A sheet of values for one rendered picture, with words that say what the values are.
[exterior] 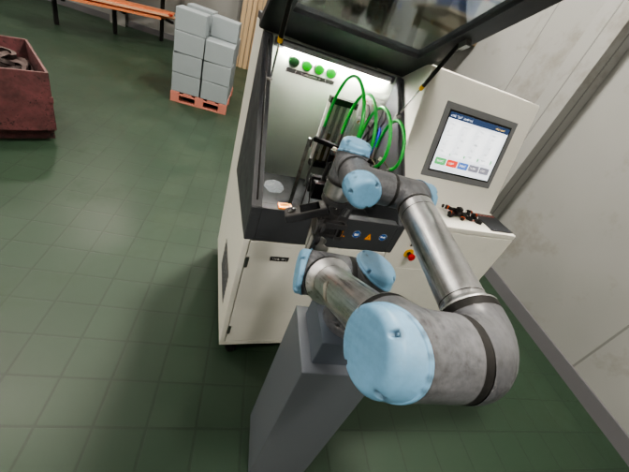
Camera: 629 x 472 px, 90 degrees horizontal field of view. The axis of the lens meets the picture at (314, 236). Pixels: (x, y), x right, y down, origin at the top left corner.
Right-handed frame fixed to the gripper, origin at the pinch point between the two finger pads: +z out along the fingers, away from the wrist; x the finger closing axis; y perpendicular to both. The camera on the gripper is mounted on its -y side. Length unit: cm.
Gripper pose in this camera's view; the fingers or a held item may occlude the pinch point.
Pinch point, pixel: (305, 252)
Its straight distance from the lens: 93.3
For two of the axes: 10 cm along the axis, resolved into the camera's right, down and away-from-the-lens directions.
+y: 9.5, 1.8, 2.7
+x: -1.1, -6.1, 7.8
